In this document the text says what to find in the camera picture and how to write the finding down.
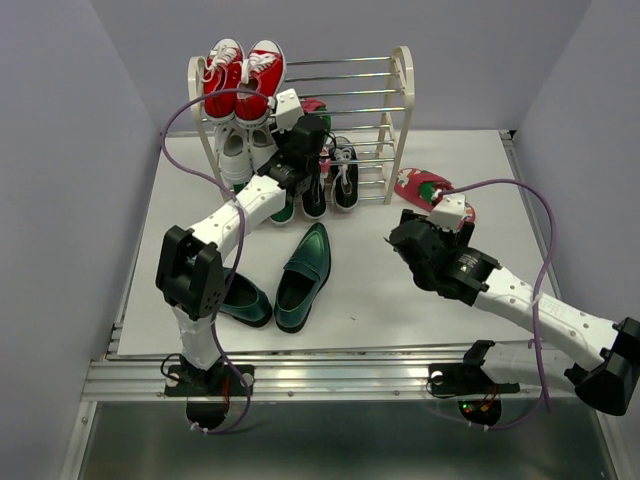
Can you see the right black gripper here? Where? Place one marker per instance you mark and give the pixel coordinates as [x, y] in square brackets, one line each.
[454, 239]

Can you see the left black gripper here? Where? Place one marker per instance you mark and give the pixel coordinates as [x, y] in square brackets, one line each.
[280, 137]

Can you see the black canvas sneaker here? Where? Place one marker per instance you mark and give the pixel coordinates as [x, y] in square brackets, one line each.
[345, 175]
[314, 199]

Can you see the pink patterned flip-flop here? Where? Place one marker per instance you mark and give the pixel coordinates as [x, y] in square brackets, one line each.
[312, 105]
[423, 189]

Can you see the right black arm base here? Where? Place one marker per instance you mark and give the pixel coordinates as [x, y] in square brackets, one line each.
[478, 397]

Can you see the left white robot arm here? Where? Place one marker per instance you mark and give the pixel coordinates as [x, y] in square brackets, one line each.
[190, 269]

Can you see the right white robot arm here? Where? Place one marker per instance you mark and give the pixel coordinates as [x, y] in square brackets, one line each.
[596, 358]

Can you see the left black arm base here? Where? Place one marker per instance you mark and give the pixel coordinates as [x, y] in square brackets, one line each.
[210, 390]

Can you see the cream metal shoe rack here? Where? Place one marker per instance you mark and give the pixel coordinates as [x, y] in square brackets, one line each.
[369, 102]

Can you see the right white sneaker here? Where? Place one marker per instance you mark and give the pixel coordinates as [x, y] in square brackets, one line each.
[261, 145]

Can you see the white sneaker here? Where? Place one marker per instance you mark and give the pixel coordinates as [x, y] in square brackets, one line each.
[261, 145]
[231, 148]

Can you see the right green canvas sneaker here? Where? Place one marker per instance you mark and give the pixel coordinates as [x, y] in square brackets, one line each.
[284, 216]

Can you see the left white sneaker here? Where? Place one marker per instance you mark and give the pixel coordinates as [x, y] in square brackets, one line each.
[231, 148]

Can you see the right red canvas sneaker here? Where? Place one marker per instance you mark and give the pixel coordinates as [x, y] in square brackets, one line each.
[263, 70]

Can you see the red canvas sneaker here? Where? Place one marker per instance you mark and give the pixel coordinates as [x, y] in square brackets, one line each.
[263, 70]
[222, 72]

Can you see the right green leather loafer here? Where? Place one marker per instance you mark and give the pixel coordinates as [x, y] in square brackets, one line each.
[304, 276]

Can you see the green leather loafer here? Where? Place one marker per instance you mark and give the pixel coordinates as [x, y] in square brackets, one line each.
[304, 276]
[246, 303]

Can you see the left red canvas sneaker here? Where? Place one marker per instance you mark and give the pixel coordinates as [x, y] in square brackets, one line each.
[222, 72]

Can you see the left green leather loafer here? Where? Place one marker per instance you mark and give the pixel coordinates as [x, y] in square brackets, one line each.
[246, 303]

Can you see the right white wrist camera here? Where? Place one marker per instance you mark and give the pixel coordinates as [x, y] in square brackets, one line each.
[450, 213]

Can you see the aluminium mounting rail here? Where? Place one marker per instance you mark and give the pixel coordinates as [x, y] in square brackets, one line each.
[342, 375]

